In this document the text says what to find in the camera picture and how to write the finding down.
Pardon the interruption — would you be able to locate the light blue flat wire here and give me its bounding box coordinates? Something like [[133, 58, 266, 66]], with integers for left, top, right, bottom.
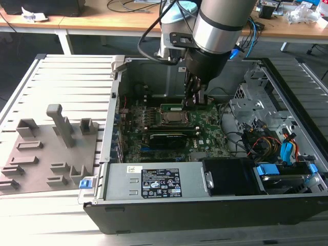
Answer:
[[279, 133, 298, 167]]

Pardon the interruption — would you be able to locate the blue case latch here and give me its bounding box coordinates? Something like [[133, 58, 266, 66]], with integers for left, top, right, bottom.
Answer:
[[79, 178, 93, 190]]

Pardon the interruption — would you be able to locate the black CPU socket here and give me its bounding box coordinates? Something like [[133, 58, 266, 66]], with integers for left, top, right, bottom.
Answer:
[[156, 109, 195, 128]]

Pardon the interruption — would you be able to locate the crumpled white paper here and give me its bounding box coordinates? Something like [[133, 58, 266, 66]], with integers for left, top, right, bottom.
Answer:
[[22, 6, 49, 23]]

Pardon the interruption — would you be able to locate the black device case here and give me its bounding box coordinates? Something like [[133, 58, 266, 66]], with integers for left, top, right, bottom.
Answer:
[[4, 0, 87, 17]]

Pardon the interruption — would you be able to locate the blue plug cable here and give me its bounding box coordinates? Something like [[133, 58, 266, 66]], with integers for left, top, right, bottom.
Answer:
[[229, 17, 258, 61]]

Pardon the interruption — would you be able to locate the green RAM stick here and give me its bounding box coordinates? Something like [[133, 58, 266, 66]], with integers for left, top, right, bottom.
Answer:
[[160, 103, 216, 111]]

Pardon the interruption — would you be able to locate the grey power supply box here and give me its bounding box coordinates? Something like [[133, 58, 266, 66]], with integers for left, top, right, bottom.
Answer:
[[104, 162, 213, 202]]

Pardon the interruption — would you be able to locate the metal drive cage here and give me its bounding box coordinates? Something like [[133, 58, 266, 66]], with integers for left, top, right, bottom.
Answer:
[[229, 69, 295, 134]]

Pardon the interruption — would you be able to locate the clear plastic bag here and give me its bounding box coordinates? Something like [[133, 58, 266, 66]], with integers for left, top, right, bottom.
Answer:
[[284, 1, 322, 25]]

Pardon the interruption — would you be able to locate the silver hard disk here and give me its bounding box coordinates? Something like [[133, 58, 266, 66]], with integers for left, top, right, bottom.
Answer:
[[258, 174, 312, 195]]

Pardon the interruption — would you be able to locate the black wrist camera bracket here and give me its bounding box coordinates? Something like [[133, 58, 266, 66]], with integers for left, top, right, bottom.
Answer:
[[169, 31, 194, 49]]

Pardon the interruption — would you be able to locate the black graphics card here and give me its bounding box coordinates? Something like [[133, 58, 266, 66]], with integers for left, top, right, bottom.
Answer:
[[148, 132, 189, 150]]

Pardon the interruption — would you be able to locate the black and grey PC case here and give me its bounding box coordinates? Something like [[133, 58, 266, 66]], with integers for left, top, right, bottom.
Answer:
[[83, 55, 328, 235]]

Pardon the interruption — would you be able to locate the blue disk carrier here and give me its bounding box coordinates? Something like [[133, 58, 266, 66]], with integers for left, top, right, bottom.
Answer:
[[255, 163, 317, 177]]

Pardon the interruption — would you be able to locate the silver CPU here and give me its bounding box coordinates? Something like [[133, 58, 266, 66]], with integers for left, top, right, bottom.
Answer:
[[163, 112, 189, 123]]

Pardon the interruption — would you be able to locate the orange wire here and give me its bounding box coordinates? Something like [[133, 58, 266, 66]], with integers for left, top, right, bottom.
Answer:
[[292, 134, 302, 162]]

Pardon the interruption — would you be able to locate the black office chair base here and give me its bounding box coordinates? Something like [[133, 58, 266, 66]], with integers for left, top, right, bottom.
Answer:
[[306, 43, 328, 56]]

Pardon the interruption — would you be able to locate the black RAM slot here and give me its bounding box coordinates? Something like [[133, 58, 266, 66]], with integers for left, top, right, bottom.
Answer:
[[143, 125, 202, 130], [143, 128, 202, 133], [143, 131, 202, 136]]

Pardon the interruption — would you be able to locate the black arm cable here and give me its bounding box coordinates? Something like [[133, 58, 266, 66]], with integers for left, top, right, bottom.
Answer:
[[137, 0, 180, 65]]

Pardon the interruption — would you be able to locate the wooden desk white frame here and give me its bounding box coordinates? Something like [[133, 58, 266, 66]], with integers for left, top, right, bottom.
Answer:
[[58, 0, 328, 52], [0, 6, 72, 56]]

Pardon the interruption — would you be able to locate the green motherboard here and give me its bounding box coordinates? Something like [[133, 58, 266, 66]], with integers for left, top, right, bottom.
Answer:
[[119, 96, 233, 163]]

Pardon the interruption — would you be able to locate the red yellow power wire bundle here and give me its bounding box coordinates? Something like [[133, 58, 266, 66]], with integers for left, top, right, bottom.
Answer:
[[244, 128, 282, 161]]

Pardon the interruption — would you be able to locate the grey parts rack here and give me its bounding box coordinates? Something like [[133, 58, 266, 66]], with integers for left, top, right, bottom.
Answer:
[[0, 104, 103, 197]]

